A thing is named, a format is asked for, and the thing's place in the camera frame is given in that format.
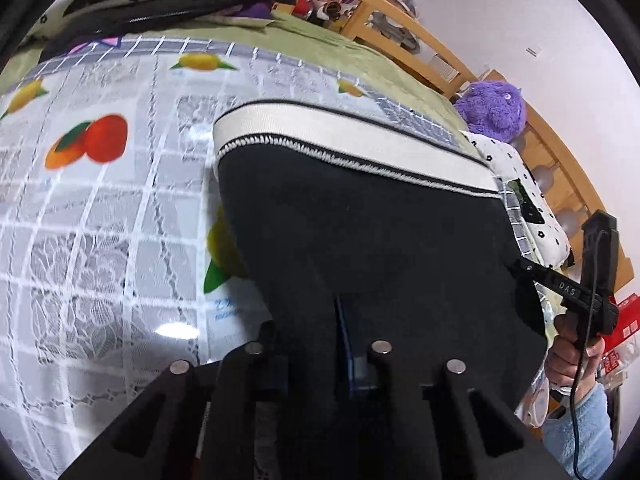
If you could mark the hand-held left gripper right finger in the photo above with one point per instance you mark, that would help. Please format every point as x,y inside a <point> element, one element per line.
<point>345,330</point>

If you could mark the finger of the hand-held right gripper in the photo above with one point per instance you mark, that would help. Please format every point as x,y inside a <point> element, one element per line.
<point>555,280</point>

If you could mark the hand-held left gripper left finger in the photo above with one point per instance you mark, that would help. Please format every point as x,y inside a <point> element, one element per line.
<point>270,360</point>

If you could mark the black pants with white waistband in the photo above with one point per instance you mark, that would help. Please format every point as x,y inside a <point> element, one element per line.
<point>375,210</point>

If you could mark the person's right forearm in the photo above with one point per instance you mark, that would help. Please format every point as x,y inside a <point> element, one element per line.
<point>580,435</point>

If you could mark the person's right hand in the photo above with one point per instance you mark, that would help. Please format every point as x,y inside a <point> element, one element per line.
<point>562,365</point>

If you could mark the white flower-print pillow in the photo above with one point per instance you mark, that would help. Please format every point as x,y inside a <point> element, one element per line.
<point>545,230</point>

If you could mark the red box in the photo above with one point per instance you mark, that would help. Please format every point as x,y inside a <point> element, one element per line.
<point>625,325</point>

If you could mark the purple plush toy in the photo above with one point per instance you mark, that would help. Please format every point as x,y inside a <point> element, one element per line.
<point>492,110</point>

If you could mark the fruit-print plastic table cover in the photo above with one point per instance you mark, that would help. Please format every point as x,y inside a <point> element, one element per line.
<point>100,235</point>

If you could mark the white appliance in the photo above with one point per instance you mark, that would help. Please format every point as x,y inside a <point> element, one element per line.
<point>445,67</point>

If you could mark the green blanket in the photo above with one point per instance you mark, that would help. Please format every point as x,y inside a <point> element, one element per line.
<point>320,45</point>

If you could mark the cluttered wooden desk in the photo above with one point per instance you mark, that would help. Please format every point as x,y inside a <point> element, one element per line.
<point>395,25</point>

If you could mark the purple cloth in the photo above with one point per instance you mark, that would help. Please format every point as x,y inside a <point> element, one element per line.
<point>255,10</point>

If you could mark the wooden bed frame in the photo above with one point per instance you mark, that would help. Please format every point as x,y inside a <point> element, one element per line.
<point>395,20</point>

